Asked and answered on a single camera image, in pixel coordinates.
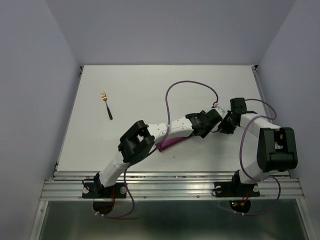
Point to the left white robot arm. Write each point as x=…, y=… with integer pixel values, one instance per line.
x=137, y=142

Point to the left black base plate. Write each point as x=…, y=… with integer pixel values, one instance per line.
x=117, y=191

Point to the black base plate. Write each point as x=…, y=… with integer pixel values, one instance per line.
x=117, y=191
x=226, y=189

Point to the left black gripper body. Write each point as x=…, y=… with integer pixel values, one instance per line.
x=207, y=131

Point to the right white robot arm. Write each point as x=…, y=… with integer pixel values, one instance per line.
x=276, y=148

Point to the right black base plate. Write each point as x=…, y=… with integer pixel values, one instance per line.
x=226, y=189

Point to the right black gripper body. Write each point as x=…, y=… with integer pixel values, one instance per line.
x=229, y=111

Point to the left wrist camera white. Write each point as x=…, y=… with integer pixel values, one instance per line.
x=218, y=109

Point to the gold fork dark handle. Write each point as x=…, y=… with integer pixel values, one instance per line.
x=105, y=99

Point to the purple cloth napkin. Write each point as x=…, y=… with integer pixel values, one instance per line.
x=169, y=143

